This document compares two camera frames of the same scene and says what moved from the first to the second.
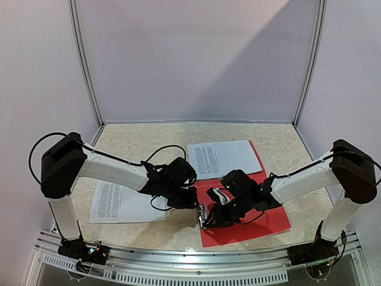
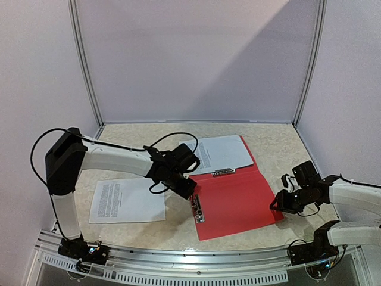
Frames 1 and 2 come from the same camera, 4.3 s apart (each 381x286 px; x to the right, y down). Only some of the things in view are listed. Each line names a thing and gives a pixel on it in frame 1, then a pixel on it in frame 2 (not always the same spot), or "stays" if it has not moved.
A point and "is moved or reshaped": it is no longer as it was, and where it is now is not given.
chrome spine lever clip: x=202 y=215 is moved or reshaped
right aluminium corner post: x=312 y=68 stays
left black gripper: x=190 y=203 to x=187 y=190
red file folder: x=271 y=221 is moved or reshaped
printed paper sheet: x=214 y=160 is moved or reshaped
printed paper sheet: x=115 y=204 stays
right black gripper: x=222 y=215 to x=284 y=202
